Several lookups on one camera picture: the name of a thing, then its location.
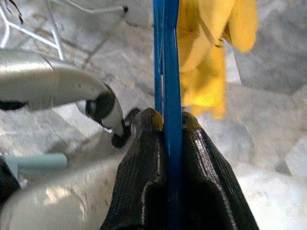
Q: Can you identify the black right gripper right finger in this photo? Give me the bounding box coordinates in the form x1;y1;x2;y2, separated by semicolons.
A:
181;112;260;230

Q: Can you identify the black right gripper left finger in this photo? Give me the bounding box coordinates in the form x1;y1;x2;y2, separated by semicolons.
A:
100;107;170;230

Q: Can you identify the blue plastic hanger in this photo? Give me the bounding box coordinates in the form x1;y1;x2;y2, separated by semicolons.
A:
153;0;184;230

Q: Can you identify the yellow shirt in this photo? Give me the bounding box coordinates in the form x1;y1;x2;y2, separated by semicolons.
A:
176;0;259;120

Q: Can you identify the white folding table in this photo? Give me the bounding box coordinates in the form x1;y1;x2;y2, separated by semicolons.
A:
0;0;129;60

